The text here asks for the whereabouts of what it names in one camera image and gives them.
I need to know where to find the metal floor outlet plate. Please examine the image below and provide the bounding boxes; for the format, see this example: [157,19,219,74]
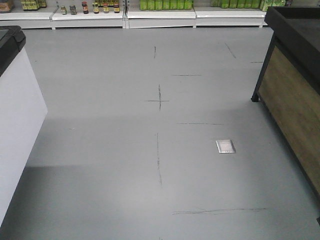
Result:
[215,139,236,154]

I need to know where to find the white store shelving unit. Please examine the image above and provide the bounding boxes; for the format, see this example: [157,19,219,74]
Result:
[0,0,266,30]

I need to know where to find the row of green drink cans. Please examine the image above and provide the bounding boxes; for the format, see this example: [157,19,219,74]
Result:
[139,0,194,11]

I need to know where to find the orange lid sauce jar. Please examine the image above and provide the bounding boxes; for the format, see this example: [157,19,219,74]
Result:
[102,2,109,14]

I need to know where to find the yellow label sauce jar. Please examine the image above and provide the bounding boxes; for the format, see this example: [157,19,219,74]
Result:
[92,2,100,14]

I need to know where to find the black wood produce display table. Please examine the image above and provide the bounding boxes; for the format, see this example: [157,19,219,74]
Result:
[251,6,320,196]

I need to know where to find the white chest freezer black lid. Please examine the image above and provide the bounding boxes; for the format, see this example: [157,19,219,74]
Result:
[0,25,48,219]

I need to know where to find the dark red sauce jar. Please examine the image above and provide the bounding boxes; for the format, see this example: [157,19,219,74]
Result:
[81,1,89,14]

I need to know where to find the small sauce jar green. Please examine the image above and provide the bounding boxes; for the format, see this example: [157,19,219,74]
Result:
[69,5,77,15]

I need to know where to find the row of green drink packs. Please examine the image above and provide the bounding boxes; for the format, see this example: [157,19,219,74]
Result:
[210,0,287,12]

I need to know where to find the row of dark sauce bottles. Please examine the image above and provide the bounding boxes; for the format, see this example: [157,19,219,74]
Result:
[20,0,47,11]

